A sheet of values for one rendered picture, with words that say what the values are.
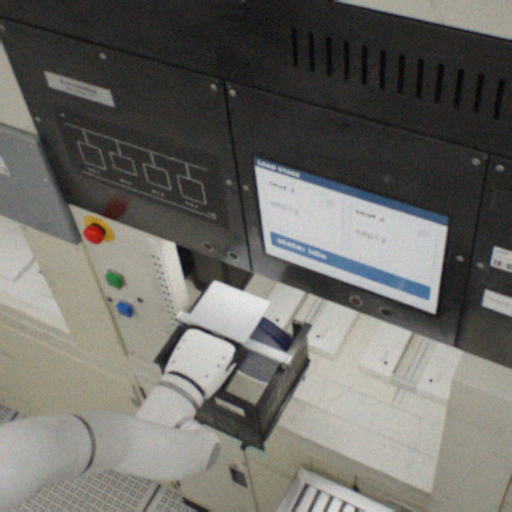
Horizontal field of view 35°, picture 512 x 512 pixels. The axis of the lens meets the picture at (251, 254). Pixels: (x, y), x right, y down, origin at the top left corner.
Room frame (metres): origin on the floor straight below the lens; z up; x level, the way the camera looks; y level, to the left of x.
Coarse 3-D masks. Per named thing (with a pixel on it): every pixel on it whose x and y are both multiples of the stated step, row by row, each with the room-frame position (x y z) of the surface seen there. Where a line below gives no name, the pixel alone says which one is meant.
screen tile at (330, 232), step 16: (272, 192) 0.81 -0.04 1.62; (288, 192) 0.80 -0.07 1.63; (304, 192) 0.78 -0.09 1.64; (320, 192) 0.77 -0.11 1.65; (272, 208) 0.81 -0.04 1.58; (304, 208) 0.78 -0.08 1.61; (320, 208) 0.77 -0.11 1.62; (272, 224) 0.81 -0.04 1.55; (288, 224) 0.80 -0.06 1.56; (304, 224) 0.78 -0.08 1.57; (320, 224) 0.77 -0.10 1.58; (336, 224) 0.75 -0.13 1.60; (320, 240) 0.77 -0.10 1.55; (336, 240) 0.75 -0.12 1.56
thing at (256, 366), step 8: (256, 328) 0.89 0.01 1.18; (256, 336) 0.89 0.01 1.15; (264, 336) 0.88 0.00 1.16; (272, 344) 0.87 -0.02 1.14; (248, 352) 0.90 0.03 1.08; (240, 360) 0.91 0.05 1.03; (248, 360) 0.90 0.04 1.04; (256, 360) 0.89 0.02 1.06; (264, 360) 0.88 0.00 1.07; (272, 360) 0.87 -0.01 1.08; (240, 368) 0.92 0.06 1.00; (248, 368) 0.90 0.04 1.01; (256, 368) 0.89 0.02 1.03; (264, 368) 0.88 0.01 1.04; (272, 368) 0.87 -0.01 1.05; (248, 376) 0.90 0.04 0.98; (256, 376) 0.89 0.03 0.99; (264, 376) 0.88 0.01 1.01; (272, 376) 0.87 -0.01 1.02
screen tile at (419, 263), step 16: (352, 208) 0.74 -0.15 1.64; (368, 208) 0.73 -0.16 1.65; (352, 224) 0.74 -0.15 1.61; (368, 224) 0.73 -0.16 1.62; (384, 224) 0.71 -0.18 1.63; (400, 224) 0.70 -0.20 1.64; (416, 224) 0.69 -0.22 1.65; (352, 240) 0.74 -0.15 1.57; (368, 240) 0.73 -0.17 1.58; (416, 240) 0.69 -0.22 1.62; (432, 240) 0.67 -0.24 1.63; (368, 256) 0.72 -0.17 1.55; (384, 256) 0.71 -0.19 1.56; (400, 256) 0.70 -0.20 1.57; (416, 256) 0.68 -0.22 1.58; (432, 256) 0.67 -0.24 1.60; (416, 272) 0.68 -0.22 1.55
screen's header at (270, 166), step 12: (264, 168) 0.82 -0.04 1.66; (276, 168) 0.81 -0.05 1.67; (288, 168) 0.79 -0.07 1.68; (312, 180) 0.77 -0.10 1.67; (324, 180) 0.76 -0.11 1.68; (348, 192) 0.74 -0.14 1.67; (360, 192) 0.73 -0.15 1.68; (384, 204) 0.71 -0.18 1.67; (396, 204) 0.70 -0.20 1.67; (420, 216) 0.68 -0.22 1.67; (432, 216) 0.68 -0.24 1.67
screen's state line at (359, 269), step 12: (276, 240) 0.81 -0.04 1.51; (288, 240) 0.80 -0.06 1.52; (300, 252) 0.79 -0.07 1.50; (312, 252) 0.78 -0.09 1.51; (324, 252) 0.77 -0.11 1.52; (336, 264) 0.75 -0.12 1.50; (348, 264) 0.74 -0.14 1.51; (360, 264) 0.73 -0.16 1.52; (360, 276) 0.73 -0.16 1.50; (372, 276) 0.72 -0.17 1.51; (384, 276) 0.71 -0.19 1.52; (396, 276) 0.70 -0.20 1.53; (396, 288) 0.70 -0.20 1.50; (408, 288) 0.69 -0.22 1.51; (420, 288) 0.68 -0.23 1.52
